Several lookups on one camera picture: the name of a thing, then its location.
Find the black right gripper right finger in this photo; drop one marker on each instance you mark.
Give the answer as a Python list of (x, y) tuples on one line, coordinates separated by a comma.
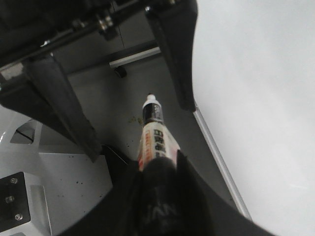
[(173, 27)]

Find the white glossy whiteboard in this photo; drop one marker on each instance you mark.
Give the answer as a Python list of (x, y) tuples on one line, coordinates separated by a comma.
[(253, 75)]

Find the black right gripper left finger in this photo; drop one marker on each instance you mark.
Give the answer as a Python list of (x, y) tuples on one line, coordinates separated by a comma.
[(49, 78)]

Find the white robot base platform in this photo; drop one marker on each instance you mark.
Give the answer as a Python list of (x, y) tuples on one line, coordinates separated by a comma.
[(61, 188)]

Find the black bolted mounting plate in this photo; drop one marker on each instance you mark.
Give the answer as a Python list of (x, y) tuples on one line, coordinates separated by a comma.
[(14, 205)]

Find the white black whiteboard marker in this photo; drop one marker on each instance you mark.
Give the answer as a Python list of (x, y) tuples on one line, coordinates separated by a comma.
[(156, 140)]

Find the whiteboard stand leg with caster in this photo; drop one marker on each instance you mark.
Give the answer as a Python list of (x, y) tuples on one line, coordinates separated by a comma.
[(121, 57)]

